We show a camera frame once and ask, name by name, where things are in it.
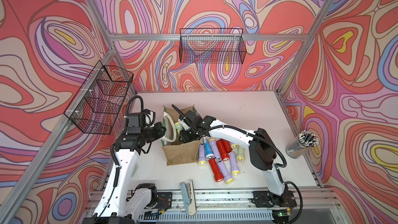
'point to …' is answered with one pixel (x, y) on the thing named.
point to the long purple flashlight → (227, 179)
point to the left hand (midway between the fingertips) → (167, 128)
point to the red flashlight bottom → (216, 170)
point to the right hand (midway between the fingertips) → (183, 142)
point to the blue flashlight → (209, 151)
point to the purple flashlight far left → (201, 160)
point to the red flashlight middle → (224, 154)
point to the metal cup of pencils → (304, 141)
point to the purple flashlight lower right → (235, 169)
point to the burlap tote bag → (174, 150)
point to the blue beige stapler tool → (188, 193)
